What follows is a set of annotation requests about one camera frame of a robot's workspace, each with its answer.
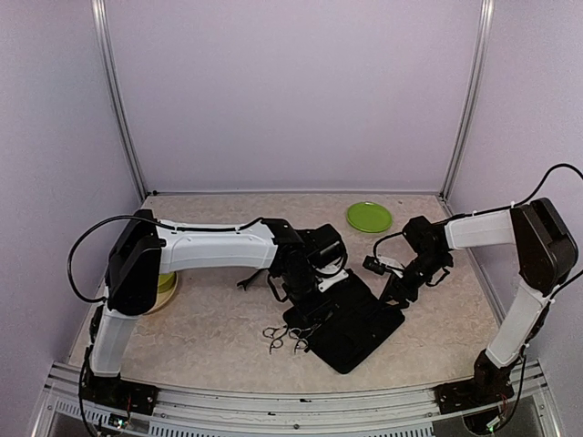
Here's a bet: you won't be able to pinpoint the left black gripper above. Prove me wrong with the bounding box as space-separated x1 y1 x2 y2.
281 268 335 325

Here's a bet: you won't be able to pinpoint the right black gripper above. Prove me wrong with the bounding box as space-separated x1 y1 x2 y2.
376 250 449 313

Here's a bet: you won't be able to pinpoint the silver scissors black blades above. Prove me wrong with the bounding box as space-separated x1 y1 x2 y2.
288 324 319 353

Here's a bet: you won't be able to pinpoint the black tool pouch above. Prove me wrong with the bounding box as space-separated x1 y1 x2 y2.
283 270 404 374

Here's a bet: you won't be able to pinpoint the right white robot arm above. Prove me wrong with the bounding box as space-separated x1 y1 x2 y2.
381 198 578 404

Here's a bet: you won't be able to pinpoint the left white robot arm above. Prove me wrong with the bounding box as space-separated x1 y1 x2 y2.
86 209 348 405

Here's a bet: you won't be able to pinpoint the black hair clip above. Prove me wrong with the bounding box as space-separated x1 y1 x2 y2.
236 269 266 290

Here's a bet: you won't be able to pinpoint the silver scissors near pouch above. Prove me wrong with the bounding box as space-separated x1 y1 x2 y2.
262 325 289 354

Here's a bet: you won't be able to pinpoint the green plate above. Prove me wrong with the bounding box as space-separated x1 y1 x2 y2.
346 201 393 233

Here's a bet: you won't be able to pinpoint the green bowl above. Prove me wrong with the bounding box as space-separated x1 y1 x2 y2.
158 272 177 293

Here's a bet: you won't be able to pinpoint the beige plate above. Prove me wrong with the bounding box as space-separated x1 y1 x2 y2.
148 275 179 314

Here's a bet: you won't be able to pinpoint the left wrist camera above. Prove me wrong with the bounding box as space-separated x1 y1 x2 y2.
316 269 349 293

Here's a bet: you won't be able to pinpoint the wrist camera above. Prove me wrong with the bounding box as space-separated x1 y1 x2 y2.
316 269 349 293
363 256 403 276

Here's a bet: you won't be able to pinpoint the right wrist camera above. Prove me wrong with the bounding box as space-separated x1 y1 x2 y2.
363 256 403 276

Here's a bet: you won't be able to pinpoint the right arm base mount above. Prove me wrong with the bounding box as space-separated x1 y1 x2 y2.
434 379 515 414

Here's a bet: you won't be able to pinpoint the front aluminium rail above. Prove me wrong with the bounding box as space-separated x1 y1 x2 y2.
28 361 566 436

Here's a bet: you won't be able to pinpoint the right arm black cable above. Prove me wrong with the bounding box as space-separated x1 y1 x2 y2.
512 163 583 208

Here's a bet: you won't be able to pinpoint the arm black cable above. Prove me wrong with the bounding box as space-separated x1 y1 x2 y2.
512 163 583 208
66 214 160 304

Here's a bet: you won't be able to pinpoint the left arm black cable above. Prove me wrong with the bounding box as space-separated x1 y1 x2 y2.
66 214 160 304

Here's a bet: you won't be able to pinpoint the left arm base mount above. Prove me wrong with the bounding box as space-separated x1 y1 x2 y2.
80 369 159 416

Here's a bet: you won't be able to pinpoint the right aluminium frame post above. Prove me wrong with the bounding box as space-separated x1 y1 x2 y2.
439 0 496 203

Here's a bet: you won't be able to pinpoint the aluminium frame post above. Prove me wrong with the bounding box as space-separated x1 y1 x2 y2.
91 0 148 201
439 0 496 203

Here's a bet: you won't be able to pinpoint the left aluminium frame post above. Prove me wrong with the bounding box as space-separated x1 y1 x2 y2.
91 0 148 201

